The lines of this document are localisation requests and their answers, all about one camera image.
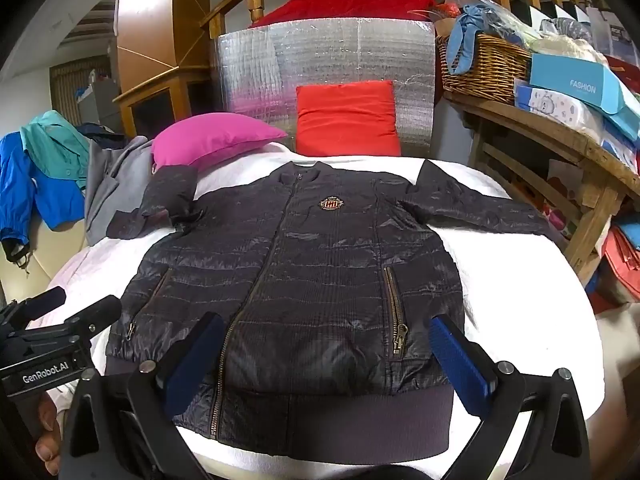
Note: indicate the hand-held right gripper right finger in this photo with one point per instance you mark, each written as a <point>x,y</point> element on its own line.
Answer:
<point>460,365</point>

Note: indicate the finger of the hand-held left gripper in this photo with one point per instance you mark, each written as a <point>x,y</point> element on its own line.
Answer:
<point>95,316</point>
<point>45,302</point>

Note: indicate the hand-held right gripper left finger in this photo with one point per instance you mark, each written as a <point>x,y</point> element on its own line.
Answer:
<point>195,365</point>

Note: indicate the black quilted jacket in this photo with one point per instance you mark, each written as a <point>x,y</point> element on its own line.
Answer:
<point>310,285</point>

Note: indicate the person's left hand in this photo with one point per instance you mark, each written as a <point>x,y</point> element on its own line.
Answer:
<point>49,435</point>

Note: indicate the white fleece blanket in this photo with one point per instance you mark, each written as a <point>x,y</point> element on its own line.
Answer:
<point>500,285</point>

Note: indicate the blue jacket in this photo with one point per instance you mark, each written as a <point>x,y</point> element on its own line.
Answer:
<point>55,200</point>

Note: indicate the gray coat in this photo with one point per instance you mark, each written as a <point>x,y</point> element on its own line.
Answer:
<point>110,185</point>

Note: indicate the teal jacket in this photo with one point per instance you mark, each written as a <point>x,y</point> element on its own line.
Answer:
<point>55,150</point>

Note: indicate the navy garment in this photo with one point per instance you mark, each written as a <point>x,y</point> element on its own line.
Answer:
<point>100,132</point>

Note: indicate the red bag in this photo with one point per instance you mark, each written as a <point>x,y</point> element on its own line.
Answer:
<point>625,260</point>

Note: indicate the grey cabinet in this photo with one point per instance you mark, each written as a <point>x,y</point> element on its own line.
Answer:
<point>100,102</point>

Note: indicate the pink pillow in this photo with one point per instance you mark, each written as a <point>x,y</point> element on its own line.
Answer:
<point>210,140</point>

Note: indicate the wooden table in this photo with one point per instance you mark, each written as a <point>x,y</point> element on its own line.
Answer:
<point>550,137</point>

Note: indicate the red pillow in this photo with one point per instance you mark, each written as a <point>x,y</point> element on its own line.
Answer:
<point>345,120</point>

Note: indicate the white patterned packet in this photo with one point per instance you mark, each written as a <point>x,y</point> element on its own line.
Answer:
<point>550,105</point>

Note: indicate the wicker basket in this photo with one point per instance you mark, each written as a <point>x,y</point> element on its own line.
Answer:
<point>485,70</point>

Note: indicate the wooden cabinet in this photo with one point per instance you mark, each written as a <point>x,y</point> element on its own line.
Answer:
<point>145,15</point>

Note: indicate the blue cardboard box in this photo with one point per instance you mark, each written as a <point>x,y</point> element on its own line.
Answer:
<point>575,80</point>

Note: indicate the light blue cloth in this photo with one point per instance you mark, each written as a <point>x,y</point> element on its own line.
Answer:
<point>462,40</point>

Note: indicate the cream knit cloth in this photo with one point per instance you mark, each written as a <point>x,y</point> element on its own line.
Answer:
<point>575,47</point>

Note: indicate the silver foil insulation mat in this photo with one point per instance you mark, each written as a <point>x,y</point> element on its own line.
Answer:
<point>325,50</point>

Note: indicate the clear plastic bag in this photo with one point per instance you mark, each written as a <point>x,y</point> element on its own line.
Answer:
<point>505,15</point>

